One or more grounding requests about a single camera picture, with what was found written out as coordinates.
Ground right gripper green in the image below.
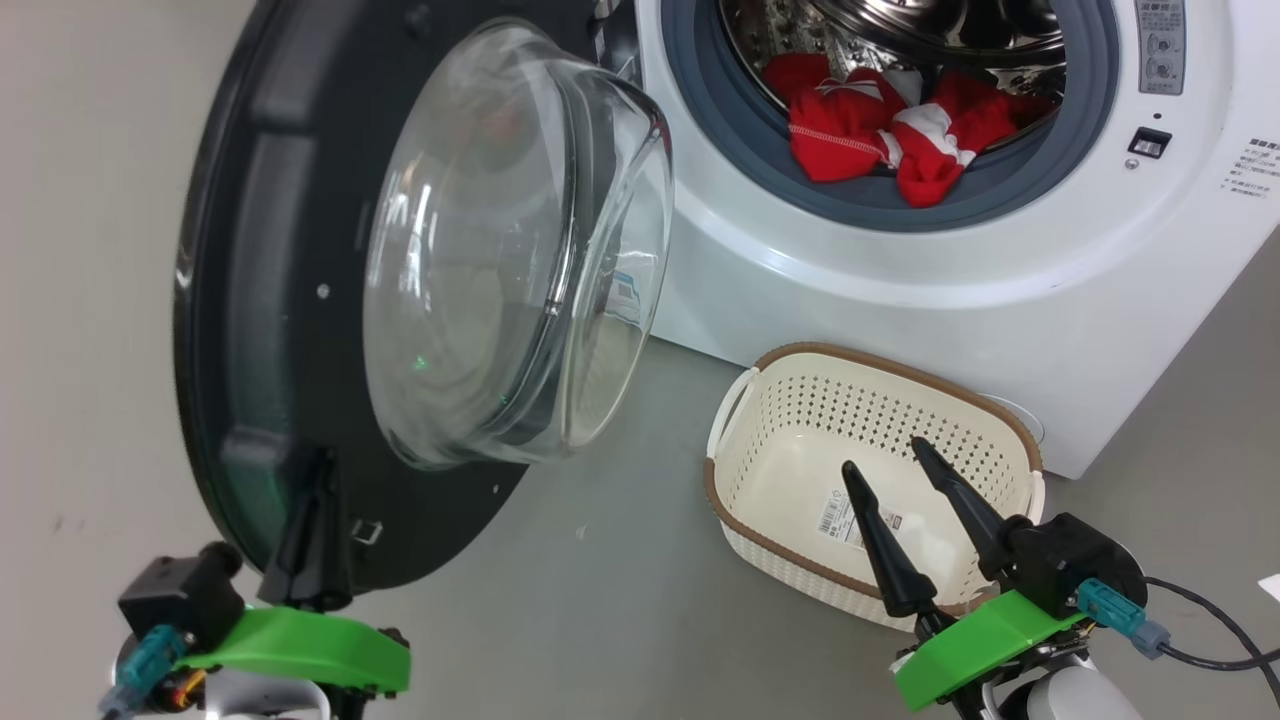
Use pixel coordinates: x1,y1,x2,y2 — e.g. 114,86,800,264
842,437,1088,713

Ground washing machine glass door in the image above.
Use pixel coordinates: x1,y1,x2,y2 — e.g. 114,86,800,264
172,0,673,593

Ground round white filter cover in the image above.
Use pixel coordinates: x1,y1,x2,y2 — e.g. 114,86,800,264
975,393,1046,443

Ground stainless steel washing machine drum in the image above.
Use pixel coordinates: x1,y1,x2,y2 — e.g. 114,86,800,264
718,0,1069,131

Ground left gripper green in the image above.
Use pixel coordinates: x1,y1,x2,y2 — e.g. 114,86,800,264
175,450,412,698

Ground white barcode shipping label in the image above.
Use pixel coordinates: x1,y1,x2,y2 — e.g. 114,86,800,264
815,490,903,549

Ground red garment wide white bands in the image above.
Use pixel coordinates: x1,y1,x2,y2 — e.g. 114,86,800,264
885,68,1056,209

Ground cream perforated laundry basket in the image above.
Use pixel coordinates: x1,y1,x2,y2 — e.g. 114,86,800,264
703,342,1046,633

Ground teal cable connector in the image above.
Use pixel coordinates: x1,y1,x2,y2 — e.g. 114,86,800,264
100,625,191,716
1077,578,1171,659

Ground white front-load washing machine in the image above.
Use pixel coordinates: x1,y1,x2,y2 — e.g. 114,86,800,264
590,0,1280,479

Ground grey instruction sticker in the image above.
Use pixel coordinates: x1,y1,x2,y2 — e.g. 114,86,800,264
1135,0,1188,96

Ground thin black cable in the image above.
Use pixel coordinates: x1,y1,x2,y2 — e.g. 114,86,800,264
1145,577,1280,701

